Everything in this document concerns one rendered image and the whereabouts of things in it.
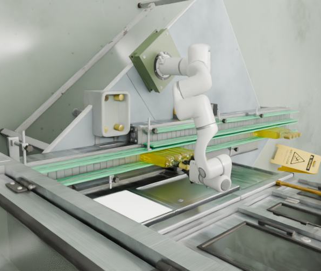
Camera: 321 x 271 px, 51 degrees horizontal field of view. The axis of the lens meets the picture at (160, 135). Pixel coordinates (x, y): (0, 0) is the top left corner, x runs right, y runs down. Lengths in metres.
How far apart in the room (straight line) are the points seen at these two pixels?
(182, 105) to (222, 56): 1.20
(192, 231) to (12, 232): 0.90
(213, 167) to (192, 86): 0.35
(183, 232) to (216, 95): 1.36
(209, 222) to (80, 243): 0.99
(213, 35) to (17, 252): 2.10
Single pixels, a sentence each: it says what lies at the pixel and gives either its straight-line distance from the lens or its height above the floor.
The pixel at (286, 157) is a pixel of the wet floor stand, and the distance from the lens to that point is 5.04.
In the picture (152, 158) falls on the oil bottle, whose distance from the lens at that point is 1.73.
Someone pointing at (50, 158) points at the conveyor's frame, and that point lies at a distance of 1.53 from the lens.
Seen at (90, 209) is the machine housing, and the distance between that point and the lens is 0.55.
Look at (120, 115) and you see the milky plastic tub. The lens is 1.81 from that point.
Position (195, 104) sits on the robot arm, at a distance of 1.33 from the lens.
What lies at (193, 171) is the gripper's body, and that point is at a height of 1.27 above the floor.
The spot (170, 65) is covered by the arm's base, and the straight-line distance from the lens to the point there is 1.81.
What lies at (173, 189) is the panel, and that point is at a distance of 1.68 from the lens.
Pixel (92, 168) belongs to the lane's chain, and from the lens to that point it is 1.63.
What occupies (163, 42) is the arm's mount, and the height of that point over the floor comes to 0.84.
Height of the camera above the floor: 2.19
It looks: 44 degrees down
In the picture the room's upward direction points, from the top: 102 degrees clockwise
